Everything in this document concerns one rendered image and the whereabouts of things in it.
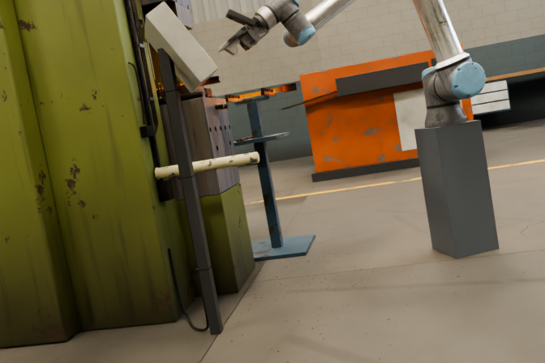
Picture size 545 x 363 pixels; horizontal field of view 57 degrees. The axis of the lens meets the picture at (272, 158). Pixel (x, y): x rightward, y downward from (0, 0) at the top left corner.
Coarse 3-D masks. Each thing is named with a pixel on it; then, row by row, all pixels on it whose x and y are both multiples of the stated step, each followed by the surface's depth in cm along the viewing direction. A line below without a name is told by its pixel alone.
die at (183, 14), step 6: (156, 6) 227; (174, 6) 226; (180, 6) 232; (144, 12) 229; (174, 12) 226; (180, 12) 231; (186, 12) 239; (144, 18) 229; (180, 18) 229; (186, 18) 237; (186, 24) 236
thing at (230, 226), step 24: (240, 192) 261; (216, 216) 228; (240, 216) 254; (216, 240) 230; (240, 240) 247; (192, 264) 233; (216, 264) 231; (240, 264) 240; (216, 288) 232; (240, 288) 234
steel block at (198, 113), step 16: (192, 112) 226; (208, 112) 229; (224, 112) 255; (192, 128) 226; (208, 128) 225; (224, 128) 250; (192, 144) 227; (208, 144) 226; (224, 144) 245; (176, 160) 229; (192, 160) 228; (176, 176) 230; (208, 176) 227; (224, 176) 237; (176, 192) 231; (208, 192) 228
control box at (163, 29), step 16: (160, 16) 164; (176, 16) 165; (160, 32) 164; (176, 32) 165; (160, 48) 184; (176, 48) 165; (192, 48) 167; (176, 64) 181; (192, 64) 167; (208, 64) 168; (192, 80) 177
